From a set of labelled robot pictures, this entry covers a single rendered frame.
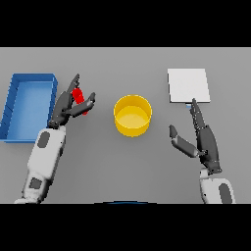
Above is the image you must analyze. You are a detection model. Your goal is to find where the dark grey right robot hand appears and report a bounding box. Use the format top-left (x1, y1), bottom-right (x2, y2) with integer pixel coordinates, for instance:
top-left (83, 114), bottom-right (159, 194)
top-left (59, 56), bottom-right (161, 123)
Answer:
top-left (168, 97), bottom-right (224, 175)

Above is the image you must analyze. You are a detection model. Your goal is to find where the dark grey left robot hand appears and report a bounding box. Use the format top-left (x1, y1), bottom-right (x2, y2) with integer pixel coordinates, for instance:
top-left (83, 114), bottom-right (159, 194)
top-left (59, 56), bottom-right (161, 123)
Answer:
top-left (47, 73), bottom-right (97, 129)

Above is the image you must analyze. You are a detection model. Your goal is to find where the red beaker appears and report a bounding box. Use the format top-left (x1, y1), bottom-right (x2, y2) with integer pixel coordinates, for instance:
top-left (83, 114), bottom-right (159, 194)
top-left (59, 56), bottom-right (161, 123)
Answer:
top-left (72, 87), bottom-right (89, 116)

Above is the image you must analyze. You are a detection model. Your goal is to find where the pale square measuring scale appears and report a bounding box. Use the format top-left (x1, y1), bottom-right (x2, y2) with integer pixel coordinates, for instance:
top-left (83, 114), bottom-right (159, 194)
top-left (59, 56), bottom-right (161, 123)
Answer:
top-left (167, 68), bottom-right (212, 109)

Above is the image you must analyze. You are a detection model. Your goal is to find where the yellow bowl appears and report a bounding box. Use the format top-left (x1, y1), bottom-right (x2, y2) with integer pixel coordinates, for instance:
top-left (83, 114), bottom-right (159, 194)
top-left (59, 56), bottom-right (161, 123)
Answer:
top-left (113, 94), bottom-right (153, 138)

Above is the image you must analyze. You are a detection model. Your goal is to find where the blue tray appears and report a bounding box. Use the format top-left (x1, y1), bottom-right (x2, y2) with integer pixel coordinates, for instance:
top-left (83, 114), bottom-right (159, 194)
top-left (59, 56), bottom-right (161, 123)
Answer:
top-left (0, 73), bottom-right (59, 144)

